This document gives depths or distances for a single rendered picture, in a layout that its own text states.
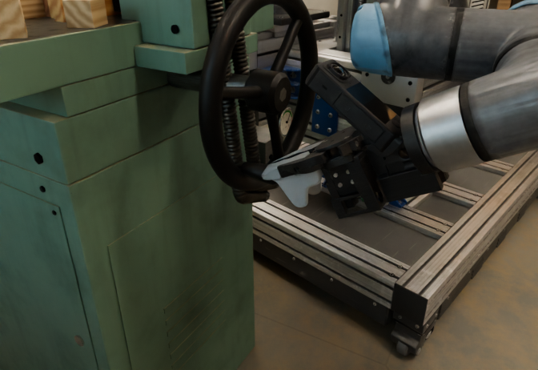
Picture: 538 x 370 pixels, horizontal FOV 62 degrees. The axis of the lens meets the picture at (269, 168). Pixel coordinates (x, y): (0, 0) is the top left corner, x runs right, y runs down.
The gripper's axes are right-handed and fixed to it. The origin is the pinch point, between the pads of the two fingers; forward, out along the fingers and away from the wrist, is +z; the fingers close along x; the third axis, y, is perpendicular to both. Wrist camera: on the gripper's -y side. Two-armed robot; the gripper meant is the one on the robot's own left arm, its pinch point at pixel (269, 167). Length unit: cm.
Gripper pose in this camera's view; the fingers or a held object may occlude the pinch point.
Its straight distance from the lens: 56.0
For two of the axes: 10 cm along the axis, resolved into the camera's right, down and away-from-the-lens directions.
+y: 4.3, 8.9, 1.5
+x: 5.2, -3.8, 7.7
